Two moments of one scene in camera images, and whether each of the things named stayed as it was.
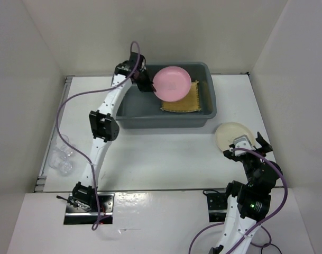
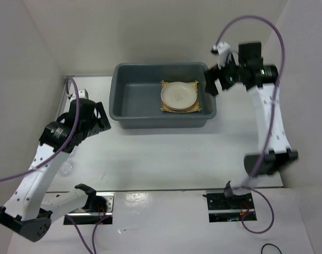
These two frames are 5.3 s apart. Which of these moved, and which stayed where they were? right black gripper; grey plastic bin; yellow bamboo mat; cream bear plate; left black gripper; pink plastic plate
Moved: cream bear plate; right black gripper; left black gripper; pink plastic plate
Stayed: yellow bamboo mat; grey plastic bin
